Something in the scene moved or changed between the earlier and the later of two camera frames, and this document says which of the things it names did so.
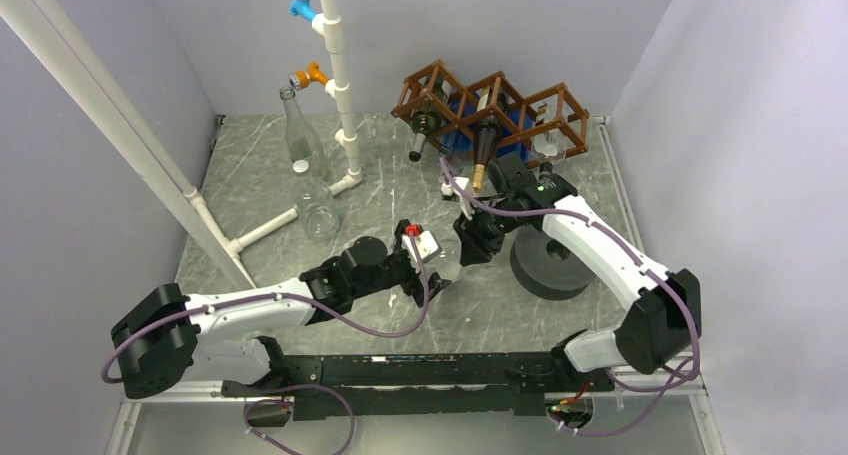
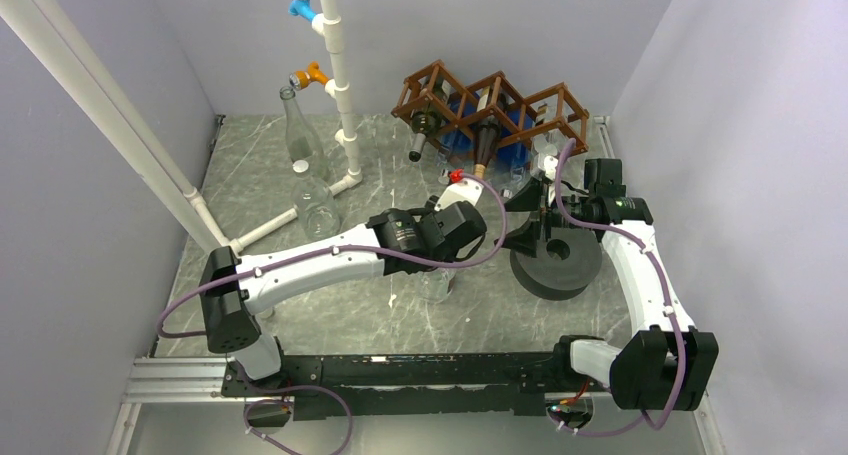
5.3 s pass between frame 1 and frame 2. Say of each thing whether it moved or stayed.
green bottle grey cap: stayed
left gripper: moved
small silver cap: stayed
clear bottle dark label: stayed
